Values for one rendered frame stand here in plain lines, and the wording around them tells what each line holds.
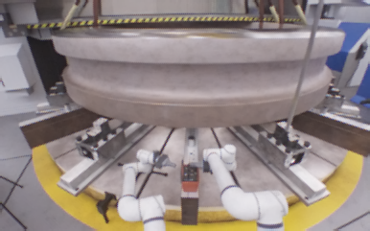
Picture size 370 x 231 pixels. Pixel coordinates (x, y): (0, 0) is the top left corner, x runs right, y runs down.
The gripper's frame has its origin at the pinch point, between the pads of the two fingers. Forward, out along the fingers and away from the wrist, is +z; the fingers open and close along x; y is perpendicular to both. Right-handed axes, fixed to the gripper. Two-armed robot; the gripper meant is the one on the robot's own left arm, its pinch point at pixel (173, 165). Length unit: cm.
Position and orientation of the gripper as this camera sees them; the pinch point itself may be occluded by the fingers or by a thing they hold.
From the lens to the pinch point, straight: 152.0
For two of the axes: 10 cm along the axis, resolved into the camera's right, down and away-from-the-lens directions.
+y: 0.1, 8.8, 4.8
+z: 9.1, 1.9, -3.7
